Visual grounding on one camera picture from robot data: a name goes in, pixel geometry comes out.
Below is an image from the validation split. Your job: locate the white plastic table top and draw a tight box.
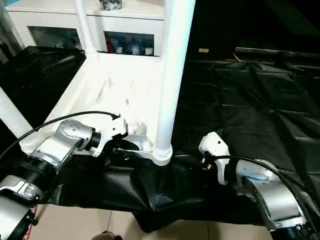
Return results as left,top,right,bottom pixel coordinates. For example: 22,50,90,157
18,48,174,167

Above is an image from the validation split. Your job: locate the white plastic table leg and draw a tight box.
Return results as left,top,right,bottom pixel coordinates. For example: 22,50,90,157
74,0,99,60
151,0,197,163
158,0,169,62
0,86,41,153

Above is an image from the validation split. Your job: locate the black plastic mat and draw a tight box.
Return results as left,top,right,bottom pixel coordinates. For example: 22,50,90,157
0,44,320,233

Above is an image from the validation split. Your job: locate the black fabric case gold label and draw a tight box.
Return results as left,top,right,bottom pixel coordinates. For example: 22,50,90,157
187,0,320,61

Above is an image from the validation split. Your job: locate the clear bag of black parts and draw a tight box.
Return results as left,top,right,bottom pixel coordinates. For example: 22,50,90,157
99,0,125,11

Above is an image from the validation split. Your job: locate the white cabinet with glass doors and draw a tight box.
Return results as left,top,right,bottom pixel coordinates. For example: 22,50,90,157
4,0,166,57

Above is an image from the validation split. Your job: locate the grey pleated curtain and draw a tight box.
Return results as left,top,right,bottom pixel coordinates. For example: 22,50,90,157
0,0,26,66

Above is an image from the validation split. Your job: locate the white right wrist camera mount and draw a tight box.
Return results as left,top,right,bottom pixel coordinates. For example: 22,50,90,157
198,131,230,186

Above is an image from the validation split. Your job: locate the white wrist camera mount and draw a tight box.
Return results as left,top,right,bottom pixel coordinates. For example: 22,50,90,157
91,116,129,158
198,131,230,186

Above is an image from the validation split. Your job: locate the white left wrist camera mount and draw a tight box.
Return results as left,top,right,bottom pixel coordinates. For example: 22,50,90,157
91,116,129,158

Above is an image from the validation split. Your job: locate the red cable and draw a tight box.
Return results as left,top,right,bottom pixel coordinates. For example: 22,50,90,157
27,203,40,237

